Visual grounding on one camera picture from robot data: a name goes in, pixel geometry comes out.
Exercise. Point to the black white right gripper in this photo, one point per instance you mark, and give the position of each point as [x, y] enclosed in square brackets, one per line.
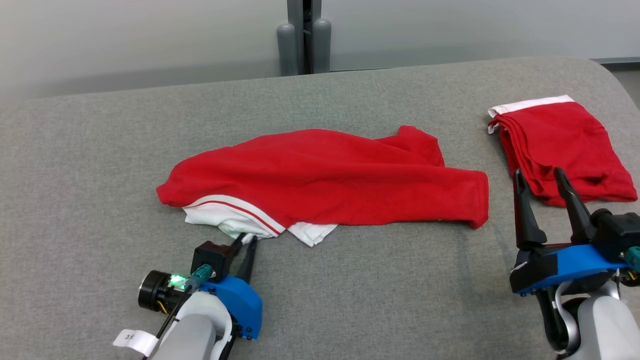
[590, 282]

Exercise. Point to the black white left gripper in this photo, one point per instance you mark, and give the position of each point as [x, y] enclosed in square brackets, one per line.
[155, 292]

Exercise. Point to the red shorts with white stripe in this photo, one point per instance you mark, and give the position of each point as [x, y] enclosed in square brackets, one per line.
[565, 145]

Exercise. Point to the red shirt with white sleeves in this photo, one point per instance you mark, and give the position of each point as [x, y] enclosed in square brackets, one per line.
[325, 175]

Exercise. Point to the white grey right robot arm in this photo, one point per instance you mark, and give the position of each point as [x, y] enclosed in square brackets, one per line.
[605, 330]

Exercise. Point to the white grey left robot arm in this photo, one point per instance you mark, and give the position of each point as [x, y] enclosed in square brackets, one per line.
[195, 330]

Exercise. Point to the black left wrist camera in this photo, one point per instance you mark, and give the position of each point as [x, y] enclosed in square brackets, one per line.
[210, 257]

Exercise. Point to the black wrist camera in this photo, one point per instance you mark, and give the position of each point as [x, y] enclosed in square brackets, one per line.
[210, 257]
[617, 235]

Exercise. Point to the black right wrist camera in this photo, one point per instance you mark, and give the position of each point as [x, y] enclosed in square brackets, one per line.
[617, 235]

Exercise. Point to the grey metal floor rail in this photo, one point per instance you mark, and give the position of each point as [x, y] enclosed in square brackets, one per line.
[617, 60]

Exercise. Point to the grey cylinder post foot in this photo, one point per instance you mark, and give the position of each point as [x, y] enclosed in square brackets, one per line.
[321, 45]
[287, 50]

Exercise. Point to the grey metal partition post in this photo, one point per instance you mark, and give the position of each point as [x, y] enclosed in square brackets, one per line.
[305, 30]

